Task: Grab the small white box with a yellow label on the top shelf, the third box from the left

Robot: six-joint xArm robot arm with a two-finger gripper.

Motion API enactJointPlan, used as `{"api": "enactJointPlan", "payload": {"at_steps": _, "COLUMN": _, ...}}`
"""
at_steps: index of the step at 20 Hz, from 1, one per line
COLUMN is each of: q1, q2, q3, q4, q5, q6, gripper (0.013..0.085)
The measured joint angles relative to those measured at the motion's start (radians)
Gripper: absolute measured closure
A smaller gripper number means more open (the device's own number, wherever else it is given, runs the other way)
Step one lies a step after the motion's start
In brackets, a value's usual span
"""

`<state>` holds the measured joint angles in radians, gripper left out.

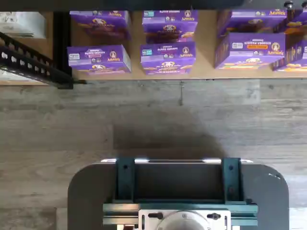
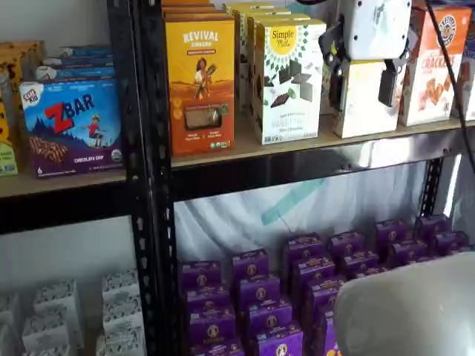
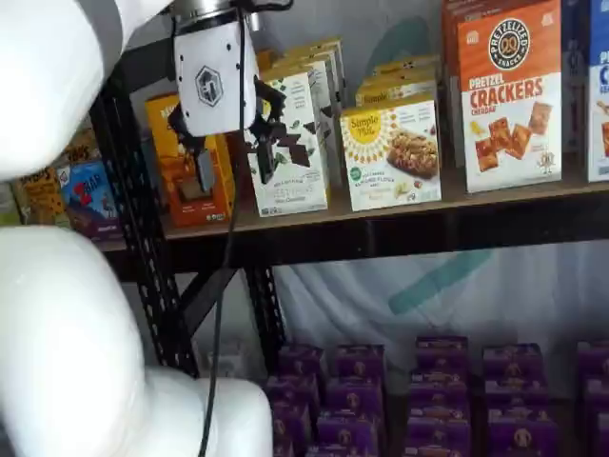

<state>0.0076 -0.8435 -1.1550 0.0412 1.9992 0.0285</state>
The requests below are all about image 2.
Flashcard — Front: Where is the blue pretzel crackers box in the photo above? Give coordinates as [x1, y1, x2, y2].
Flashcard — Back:
[450, 0, 475, 122]

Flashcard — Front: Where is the yellow black patterned snack box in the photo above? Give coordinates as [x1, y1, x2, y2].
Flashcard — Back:
[0, 40, 47, 90]

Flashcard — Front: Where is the purple Annie's snack box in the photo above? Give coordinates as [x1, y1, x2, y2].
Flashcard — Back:
[374, 219, 410, 254]
[305, 275, 348, 328]
[318, 307, 339, 356]
[390, 238, 430, 266]
[255, 322, 305, 356]
[189, 338, 246, 356]
[245, 297, 295, 344]
[178, 260, 223, 294]
[187, 305, 238, 348]
[183, 284, 232, 316]
[290, 255, 337, 294]
[415, 213, 451, 243]
[237, 274, 282, 314]
[431, 230, 471, 257]
[231, 248, 270, 285]
[284, 232, 325, 268]
[352, 264, 387, 280]
[341, 250, 380, 277]
[327, 231, 367, 263]

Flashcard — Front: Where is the black cable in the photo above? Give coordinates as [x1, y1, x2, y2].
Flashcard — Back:
[424, 0, 475, 179]

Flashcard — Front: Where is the yellow green snack box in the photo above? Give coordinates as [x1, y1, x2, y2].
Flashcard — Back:
[0, 99, 20, 177]

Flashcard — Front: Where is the Simple Mills mint thins box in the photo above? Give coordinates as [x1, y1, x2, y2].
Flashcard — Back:
[246, 13, 312, 120]
[232, 2, 292, 113]
[255, 18, 328, 146]

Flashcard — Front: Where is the blue ZBar box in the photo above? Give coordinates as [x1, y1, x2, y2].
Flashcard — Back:
[35, 65, 117, 84]
[58, 44, 114, 59]
[42, 55, 114, 70]

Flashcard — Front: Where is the orange pretzel crackers box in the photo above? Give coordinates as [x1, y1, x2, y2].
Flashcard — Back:
[397, 2, 474, 128]

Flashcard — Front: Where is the Simple Mills almond bars box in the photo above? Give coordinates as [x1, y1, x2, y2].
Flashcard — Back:
[329, 60, 401, 139]

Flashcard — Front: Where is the white patterned small box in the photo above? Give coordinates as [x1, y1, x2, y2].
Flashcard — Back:
[22, 343, 72, 356]
[101, 268, 140, 303]
[102, 296, 145, 333]
[33, 279, 82, 320]
[21, 311, 72, 350]
[95, 326, 148, 356]

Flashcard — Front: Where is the black metal shelf rack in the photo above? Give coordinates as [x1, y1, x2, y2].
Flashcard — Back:
[0, 0, 150, 356]
[136, 0, 475, 356]

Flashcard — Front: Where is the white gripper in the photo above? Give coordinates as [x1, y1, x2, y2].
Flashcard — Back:
[318, 0, 413, 113]

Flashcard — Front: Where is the purple ZBar chocolate chip box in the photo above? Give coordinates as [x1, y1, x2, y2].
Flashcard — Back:
[19, 78, 125, 179]

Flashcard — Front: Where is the orange Revival cracker box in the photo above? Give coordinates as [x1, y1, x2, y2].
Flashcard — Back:
[164, 18, 236, 157]
[162, 10, 229, 22]

